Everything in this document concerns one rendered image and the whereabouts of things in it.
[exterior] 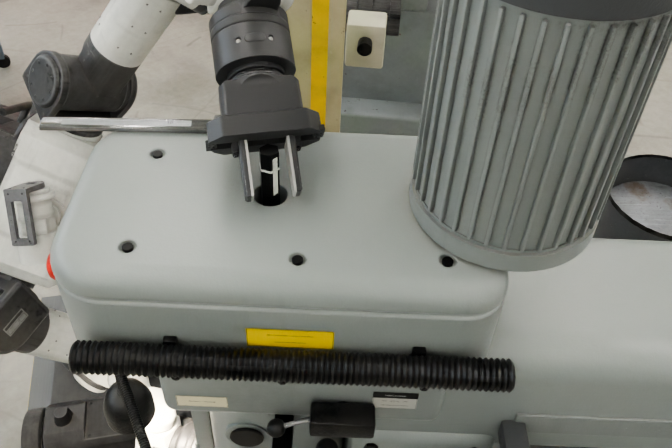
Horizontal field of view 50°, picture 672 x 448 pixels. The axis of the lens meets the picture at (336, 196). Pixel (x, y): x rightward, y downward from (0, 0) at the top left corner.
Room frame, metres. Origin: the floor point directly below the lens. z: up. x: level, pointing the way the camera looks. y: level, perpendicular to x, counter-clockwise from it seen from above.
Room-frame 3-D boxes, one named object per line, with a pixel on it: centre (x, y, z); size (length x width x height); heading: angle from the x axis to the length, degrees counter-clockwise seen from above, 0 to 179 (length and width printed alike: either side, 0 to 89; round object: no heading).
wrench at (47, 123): (0.67, 0.23, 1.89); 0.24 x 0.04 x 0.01; 93
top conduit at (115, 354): (0.42, 0.03, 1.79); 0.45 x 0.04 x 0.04; 91
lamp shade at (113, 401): (0.56, 0.29, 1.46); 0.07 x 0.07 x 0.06
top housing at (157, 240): (0.57, 0.06, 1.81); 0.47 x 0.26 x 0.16; 91
